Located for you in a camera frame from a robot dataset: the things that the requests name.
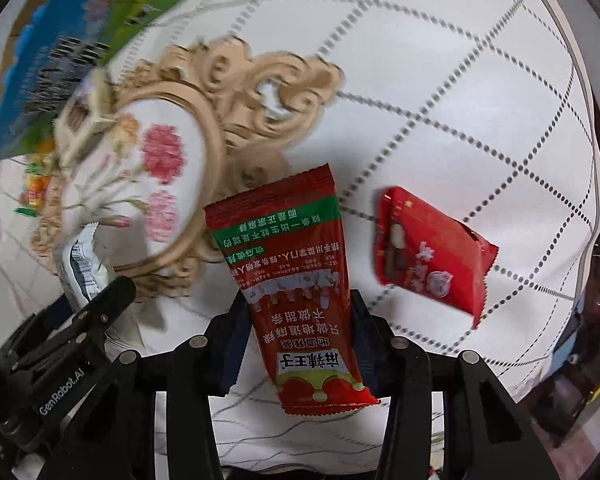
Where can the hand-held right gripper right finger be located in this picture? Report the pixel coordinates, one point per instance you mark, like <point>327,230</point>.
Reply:
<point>366,345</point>

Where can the small red snack packet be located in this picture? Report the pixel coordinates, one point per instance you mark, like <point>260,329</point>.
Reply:
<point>430,260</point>

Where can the silver white snack packet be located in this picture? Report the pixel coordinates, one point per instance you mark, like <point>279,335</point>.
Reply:
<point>80,265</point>

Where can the long red green-banded packet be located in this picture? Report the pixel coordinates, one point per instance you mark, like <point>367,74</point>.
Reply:
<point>300,285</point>

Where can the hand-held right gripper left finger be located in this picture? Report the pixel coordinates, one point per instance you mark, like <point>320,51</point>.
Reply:
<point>230,350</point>

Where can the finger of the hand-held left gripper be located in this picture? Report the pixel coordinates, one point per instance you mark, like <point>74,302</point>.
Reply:
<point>107,302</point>

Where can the white quilted floral blanket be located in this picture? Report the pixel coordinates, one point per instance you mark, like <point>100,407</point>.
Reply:
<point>430,110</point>

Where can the cardboard box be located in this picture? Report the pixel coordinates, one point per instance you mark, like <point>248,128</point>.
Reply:
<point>55,60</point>

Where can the white chocolate stick packet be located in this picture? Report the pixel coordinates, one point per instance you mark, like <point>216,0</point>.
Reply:
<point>82,115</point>

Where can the green fruit candy packet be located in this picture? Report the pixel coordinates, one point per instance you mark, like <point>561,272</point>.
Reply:
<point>34,187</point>

